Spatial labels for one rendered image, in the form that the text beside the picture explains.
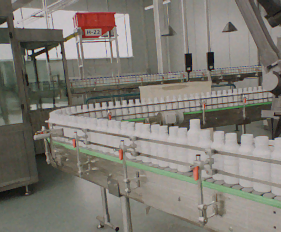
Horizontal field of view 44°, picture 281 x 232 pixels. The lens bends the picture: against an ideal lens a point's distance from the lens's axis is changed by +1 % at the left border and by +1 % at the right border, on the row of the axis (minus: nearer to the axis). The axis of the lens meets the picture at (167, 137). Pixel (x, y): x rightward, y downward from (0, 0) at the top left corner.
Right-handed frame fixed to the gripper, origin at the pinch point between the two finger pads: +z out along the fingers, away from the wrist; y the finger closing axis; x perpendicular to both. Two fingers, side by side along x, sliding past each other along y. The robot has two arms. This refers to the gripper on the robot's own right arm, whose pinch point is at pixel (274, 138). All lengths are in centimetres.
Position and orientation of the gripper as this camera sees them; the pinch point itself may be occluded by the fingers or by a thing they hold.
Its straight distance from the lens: 124.1
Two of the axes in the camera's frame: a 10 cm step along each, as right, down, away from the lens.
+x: 7.4, 1.7, 6.5
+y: 6.5, 0.9, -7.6
